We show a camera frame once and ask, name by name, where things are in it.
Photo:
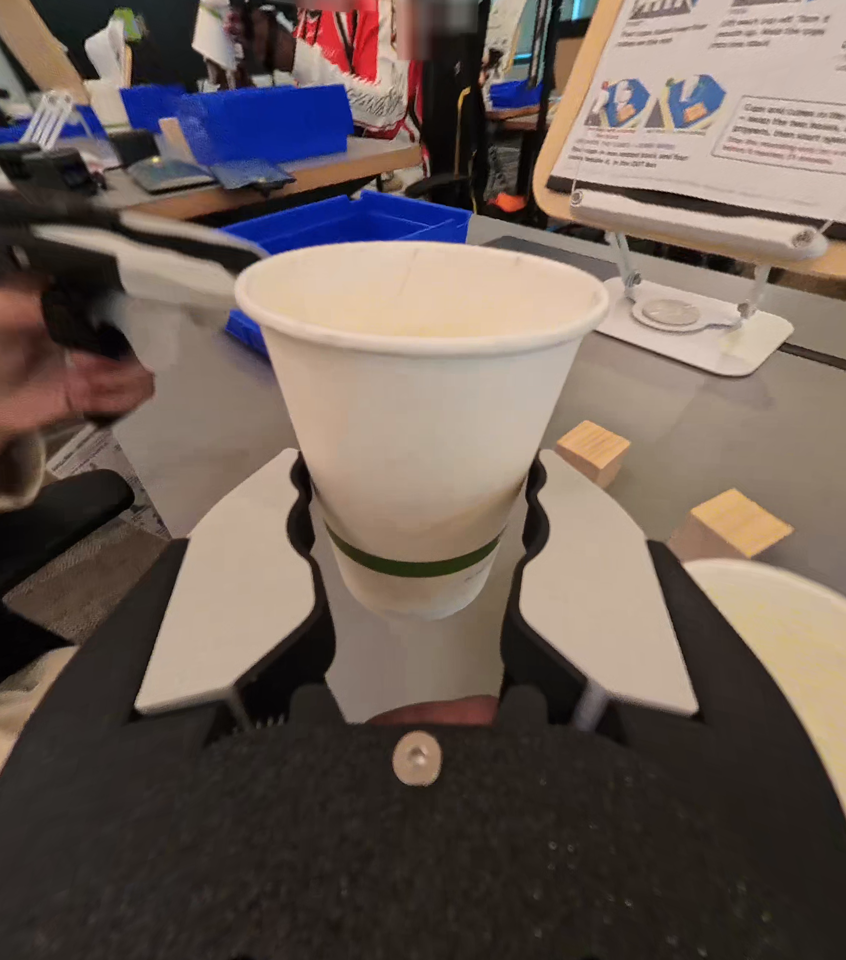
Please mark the blue plastic bin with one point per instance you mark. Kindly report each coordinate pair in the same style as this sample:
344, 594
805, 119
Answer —
333, 221
265, 124

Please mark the printed instruction sheet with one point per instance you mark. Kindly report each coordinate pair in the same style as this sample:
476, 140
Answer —
730, 90

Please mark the black office chair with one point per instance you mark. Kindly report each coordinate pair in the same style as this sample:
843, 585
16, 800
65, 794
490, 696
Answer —
18, 540

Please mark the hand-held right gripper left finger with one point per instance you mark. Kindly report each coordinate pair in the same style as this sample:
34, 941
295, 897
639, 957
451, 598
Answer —
235, 592

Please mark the person's left hand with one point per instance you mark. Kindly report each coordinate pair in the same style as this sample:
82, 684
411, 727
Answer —
3, 375

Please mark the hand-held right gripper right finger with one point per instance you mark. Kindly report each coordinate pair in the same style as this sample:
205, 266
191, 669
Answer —
602, 592

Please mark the dark blue pouch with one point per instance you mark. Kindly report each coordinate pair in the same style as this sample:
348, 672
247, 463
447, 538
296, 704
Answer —
250, 176

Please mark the wooden cube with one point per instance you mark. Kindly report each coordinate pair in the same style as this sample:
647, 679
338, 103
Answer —
591, 450
730, 525

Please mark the white green-banded paper cup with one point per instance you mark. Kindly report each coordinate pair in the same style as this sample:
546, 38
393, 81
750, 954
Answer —
820, 675
415, 420

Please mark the black jacket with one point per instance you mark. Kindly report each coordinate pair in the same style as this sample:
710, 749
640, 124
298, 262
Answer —
453, 135

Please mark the wooden desk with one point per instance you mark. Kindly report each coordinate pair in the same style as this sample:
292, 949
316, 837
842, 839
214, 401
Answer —
333, 169

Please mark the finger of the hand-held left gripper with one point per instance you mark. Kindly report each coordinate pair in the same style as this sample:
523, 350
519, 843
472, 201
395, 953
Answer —
153, 274
183, 229

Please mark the wooden display board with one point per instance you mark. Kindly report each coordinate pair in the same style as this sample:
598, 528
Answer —
565, 165

